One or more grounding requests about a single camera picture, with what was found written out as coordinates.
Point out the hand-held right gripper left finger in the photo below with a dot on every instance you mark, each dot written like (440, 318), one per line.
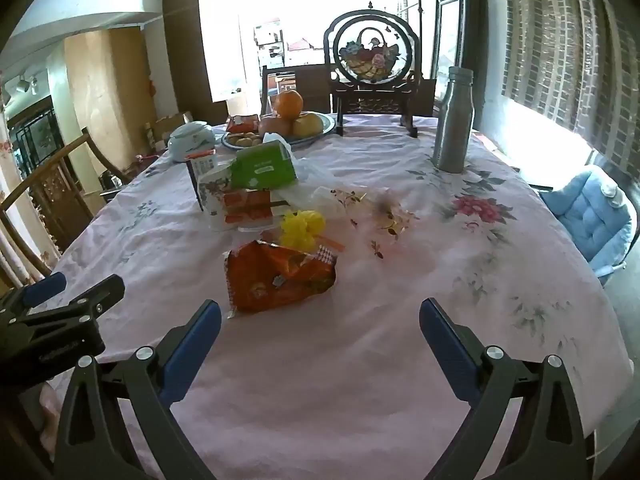
(190, 345)

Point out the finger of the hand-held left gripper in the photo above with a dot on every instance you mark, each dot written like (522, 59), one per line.
(107, 287)
(45, 285)

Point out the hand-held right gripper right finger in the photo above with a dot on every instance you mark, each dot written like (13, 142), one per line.
(445, 345)

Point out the orange snack packet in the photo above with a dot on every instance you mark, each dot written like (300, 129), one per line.
(270, 280)

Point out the green tissue box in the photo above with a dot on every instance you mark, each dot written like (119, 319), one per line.
(260, 167)

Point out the wooden armchair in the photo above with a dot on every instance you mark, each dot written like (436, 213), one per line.
(50, 190)

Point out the pink floral tablecloth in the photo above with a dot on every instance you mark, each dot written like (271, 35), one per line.
(350, 360)

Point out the dark wooden side table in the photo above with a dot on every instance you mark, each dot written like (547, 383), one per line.
(135, 165)

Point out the floral paper cup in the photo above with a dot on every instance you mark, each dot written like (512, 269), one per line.
(212, 195)

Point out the small red white carton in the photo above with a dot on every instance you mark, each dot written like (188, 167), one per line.
(245, 207)

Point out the tall white carton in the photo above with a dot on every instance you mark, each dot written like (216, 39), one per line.
(202, 165)

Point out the yellow shredded plastic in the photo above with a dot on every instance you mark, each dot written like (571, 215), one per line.
(300, 227)

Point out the pale ceramic lidded jar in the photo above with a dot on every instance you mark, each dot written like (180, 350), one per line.
(190, 140)

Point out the cardboard box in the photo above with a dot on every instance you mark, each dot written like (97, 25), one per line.
(170, 127)

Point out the blue cushioned chair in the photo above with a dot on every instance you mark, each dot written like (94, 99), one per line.
(585, 215)

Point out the clear plastic bag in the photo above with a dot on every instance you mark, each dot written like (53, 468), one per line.
(305, 180)

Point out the pile of walnuts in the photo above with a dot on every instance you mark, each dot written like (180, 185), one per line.
(245, 139)

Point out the red snack packet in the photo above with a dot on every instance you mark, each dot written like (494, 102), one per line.
(242, 121)

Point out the steel bottle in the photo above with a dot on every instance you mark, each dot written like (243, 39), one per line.
(452, 125)

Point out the red apple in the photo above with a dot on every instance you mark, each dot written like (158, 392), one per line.
(275, 125)

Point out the brown wooden cabinet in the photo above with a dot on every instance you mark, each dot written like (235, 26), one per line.
(185, 60)

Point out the yellow apple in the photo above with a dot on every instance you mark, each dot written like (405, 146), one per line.
(307, 125)

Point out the blue rimmed fruit plate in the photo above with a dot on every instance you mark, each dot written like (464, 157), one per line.
(325, 125)

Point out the orange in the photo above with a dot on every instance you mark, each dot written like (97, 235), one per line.
(288, 104)

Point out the dark wooden dining chair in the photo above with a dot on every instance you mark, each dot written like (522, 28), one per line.
(312, 85)

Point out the round ornamental table screen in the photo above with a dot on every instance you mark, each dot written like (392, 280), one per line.
(372, 55)

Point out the checked curtain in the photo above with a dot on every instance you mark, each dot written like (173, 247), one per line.
(560, 35)

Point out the dark carved wooden frame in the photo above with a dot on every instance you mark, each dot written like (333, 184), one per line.
(477, 35)

